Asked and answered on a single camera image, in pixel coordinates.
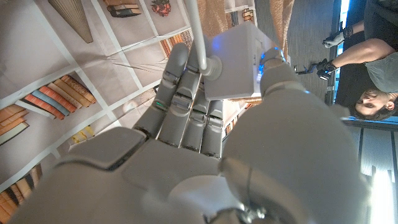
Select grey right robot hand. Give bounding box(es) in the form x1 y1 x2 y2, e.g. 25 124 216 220
9 40 374 224

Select beige nylon stocking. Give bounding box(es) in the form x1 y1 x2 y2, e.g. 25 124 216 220
195 0 296 105

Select bare person forearm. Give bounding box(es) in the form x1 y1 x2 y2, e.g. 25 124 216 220
334 37 397 69

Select black gloved person hand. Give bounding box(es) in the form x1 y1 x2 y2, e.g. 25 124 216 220
316 58 338 81

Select white gloved person hand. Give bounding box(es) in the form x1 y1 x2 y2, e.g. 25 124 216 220
322 25 355 49

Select printed bookshelf backdrop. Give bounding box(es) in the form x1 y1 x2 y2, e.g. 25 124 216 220
0 0 259 224

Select person in grey shirt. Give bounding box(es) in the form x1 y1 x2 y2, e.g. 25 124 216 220
354 0 398 121

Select black tripod mount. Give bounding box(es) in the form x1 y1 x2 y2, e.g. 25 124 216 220
295 63 320 75

